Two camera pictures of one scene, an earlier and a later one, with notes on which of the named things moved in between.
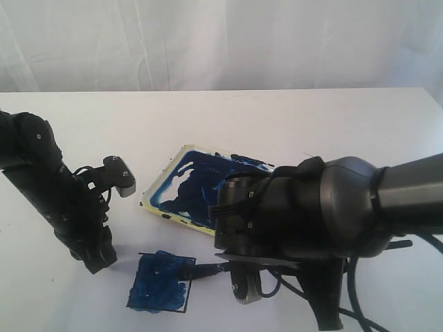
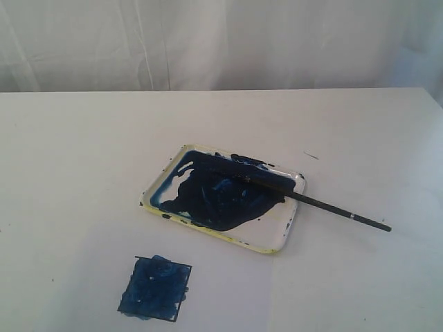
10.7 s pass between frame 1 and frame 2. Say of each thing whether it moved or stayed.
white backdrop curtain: stayed
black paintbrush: moved
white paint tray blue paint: stayed
